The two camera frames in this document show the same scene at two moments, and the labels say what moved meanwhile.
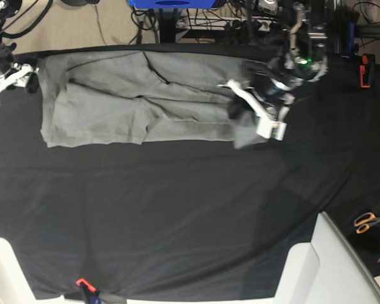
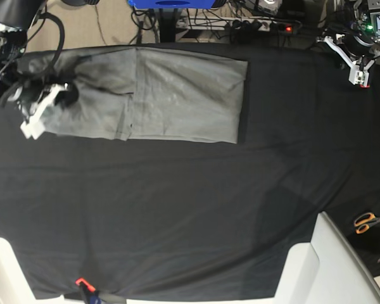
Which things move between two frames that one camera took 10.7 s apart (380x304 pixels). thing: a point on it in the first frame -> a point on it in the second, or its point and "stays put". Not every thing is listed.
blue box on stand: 171,4 stays put
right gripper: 267,85 -> 353,44
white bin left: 7,282 stays put
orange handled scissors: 365,220 stays put
